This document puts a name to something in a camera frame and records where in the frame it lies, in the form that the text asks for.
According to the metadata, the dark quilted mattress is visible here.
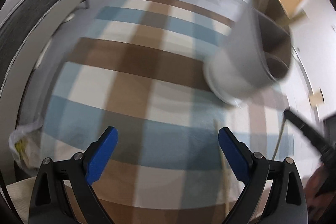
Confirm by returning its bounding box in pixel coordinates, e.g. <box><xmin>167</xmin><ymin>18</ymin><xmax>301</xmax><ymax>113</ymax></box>
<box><xmin>0</xmin><ymin>0</ymin><xmax>83</xmax><ymax>98</ymax></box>

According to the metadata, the checkered tablecloth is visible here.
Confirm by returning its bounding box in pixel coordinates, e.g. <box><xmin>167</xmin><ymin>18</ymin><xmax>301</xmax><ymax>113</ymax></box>
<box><xmin>39</xmin><ymin>0</ymin><xmax>296</xmax><ymax>210</ymax></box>

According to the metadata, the cream trash bin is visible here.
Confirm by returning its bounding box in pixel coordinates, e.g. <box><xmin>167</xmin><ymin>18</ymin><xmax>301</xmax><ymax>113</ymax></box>
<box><xmin>310</xmin><ymin>88</ymin><xmax>324</xmax><ymax>106</ymax></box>

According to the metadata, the white grey utensil holder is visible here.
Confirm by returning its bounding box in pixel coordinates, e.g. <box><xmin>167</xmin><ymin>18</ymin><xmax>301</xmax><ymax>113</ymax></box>
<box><xmin>204</xmin><ymin>0</ymin><xmax>294</xmax><ymax>106</ymax></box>

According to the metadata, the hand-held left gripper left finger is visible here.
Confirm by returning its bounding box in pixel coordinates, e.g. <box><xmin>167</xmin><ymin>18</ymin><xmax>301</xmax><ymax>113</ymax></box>
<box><xmin>29</xmin><ymin>126</ymin><xmax>118</xmax><ymax>224</ymax></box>

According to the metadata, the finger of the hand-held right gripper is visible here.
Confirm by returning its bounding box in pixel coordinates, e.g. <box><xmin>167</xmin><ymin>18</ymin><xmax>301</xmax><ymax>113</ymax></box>
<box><xmin>285</xmin><ymin>107</ymin><xmax>336</xmax><ymax>161</ymax></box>

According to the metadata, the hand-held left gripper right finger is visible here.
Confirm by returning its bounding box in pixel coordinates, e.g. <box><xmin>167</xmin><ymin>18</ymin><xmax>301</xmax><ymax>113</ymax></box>
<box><xmin>218</xmin><ymin>127</ymin><xmax>307</xmax><ymax>224</ymax></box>

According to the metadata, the wooden chopstick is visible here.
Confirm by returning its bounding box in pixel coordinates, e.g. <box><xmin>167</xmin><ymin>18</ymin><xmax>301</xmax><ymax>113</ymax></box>
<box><xmin>214</xmin><ymin>119</ymin><xmax>230</xmax><ymax>216</ymax></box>

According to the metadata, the white plastic bag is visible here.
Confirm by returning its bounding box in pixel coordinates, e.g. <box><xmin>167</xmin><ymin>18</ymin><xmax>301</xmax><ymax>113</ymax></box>
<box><xmin>8</xmin><ymin>116</ymin><xmax>44</xmax><ymax>177</ymax></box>

